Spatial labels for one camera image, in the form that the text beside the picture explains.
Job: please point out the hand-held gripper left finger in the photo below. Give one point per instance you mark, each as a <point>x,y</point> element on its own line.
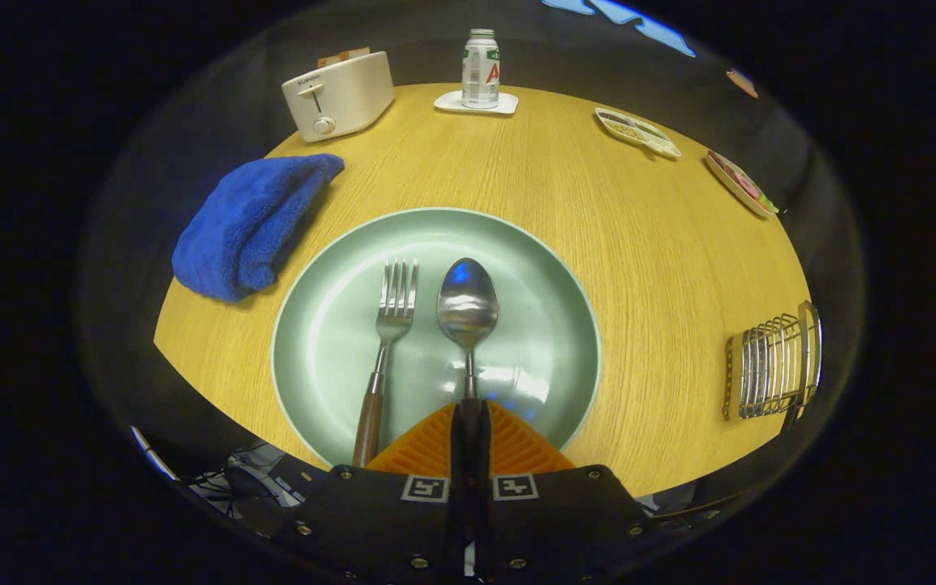
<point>458,455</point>

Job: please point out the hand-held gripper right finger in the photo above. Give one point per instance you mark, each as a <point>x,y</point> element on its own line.
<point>481,455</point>

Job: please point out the pale green plate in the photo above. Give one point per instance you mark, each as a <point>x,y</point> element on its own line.
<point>525,325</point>

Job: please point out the blue towel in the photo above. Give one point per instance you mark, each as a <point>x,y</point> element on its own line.
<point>240,227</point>

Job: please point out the white square coaster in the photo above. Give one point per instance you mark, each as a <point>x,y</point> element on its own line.
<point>448,101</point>

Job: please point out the white divided dish with beans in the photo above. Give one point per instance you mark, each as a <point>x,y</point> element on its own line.
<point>639,134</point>

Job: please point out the white plate of food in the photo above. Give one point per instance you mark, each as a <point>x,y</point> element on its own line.
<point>734,180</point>

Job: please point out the white toaster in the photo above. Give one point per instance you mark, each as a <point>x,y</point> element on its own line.
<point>346,93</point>

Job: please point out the white bottle with green cap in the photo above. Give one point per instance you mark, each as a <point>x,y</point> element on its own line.
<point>480,73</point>

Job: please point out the brown toast slice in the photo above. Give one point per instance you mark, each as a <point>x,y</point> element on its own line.
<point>356,54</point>
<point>330,62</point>

